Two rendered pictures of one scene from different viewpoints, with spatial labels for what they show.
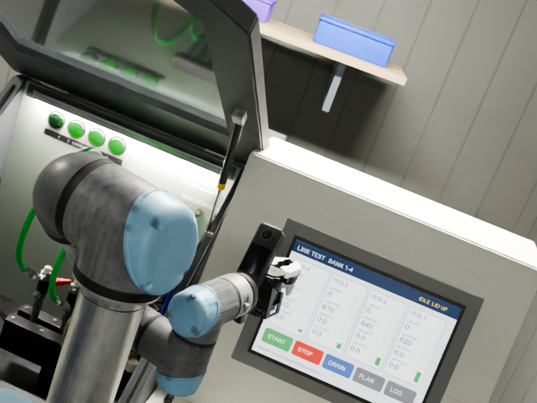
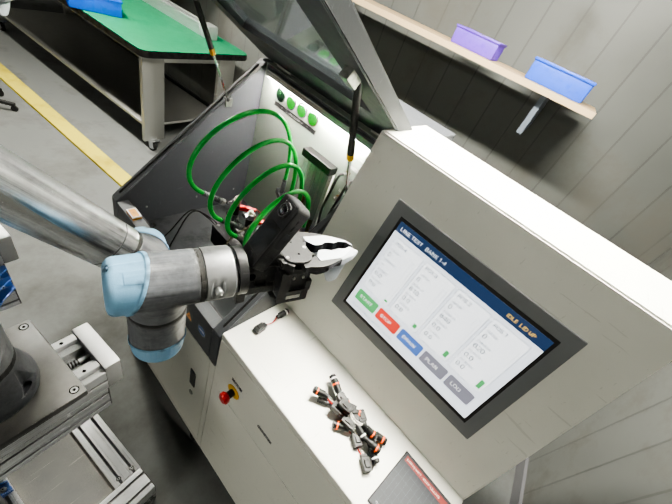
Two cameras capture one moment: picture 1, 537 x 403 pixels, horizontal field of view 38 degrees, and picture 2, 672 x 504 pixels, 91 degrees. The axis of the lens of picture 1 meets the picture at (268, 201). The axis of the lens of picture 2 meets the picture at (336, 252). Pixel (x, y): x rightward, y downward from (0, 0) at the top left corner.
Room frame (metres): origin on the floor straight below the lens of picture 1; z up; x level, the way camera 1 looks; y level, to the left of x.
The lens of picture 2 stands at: (0.97, -0.23, 1.80)
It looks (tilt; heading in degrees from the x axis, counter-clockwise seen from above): 39 degrees down; 21
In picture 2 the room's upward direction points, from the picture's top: 25 degrees clockwise
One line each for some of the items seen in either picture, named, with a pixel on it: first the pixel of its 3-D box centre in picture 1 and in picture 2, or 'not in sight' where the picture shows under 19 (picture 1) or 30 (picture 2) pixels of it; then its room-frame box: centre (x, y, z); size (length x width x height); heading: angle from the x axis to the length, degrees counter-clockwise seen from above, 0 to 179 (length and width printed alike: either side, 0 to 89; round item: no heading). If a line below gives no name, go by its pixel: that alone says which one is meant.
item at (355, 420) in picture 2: not in sight; (350, 418); (1.43, -0.28, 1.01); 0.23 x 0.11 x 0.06; 83
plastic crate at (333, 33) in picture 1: (353, 39); (560, 79); (3.37, -0.10, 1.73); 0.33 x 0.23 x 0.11; 91
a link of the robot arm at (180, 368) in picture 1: (177, 353); (156, 315); (1.14, 0.05, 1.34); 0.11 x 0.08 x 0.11; 65
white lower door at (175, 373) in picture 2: not in sight; (161, 342); (1.42, 0.47, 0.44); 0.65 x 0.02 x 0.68; 83
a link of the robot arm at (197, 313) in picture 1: (203, 309); (155, 282); (1.14, 0.04, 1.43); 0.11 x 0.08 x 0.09; 155
